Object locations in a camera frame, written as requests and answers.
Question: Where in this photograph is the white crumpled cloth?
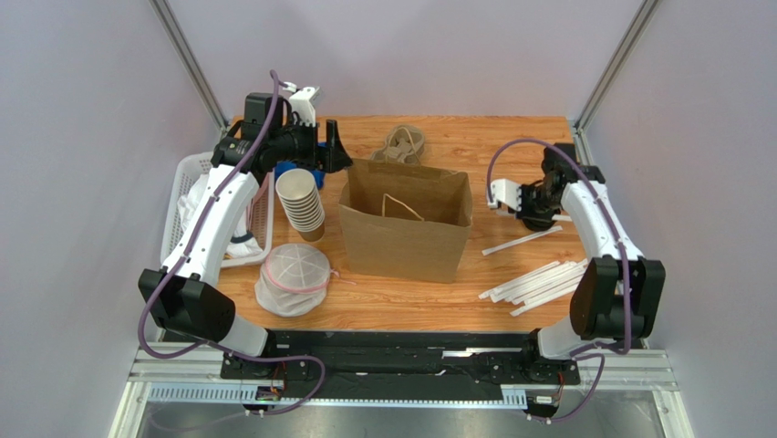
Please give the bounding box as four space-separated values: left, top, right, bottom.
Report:
176 173 263 259

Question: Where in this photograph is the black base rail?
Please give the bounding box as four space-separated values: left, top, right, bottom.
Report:
220 329 581 402

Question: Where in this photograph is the white mesh food cover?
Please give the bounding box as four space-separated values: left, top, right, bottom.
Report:
254 243 357 318

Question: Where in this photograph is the blue folded cloth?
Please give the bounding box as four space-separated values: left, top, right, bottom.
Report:
275 162 326 191

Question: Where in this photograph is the stack of black lids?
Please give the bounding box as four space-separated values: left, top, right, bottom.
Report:
522 216 556 232

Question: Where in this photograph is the single white straw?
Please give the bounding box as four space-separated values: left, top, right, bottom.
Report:
482 225 563 256

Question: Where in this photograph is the stack of paper cups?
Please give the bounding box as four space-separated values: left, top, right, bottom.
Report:
275 169 326 242

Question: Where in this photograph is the cardboard cup carrier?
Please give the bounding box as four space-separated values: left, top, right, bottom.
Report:
370 124 426 165

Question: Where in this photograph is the brown paper bag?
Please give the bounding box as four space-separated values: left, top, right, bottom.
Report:
339 159 472 284

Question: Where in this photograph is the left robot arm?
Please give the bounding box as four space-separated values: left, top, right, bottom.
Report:
138 84 353 359

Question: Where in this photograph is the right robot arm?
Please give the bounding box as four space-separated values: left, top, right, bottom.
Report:
515 143 666 360

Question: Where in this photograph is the bundle of white straws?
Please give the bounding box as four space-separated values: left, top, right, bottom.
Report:
478 260 588 317

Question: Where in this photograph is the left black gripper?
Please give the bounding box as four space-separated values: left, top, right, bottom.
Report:
269 116 352 173

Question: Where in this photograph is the white plastic basket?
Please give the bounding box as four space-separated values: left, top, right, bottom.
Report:
160 152 275 268

